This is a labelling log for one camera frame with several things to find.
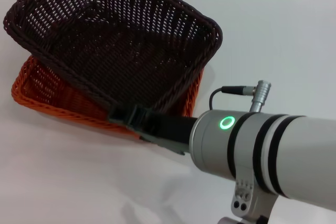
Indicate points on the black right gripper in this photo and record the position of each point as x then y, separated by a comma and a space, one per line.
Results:
170, 129

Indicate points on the orange woven plastic basket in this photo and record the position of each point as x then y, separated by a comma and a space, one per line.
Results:
52, 93

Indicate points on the dark brown woven basket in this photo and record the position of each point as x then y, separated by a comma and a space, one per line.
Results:
105, 37

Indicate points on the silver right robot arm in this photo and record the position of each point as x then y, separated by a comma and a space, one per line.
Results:
262, 150

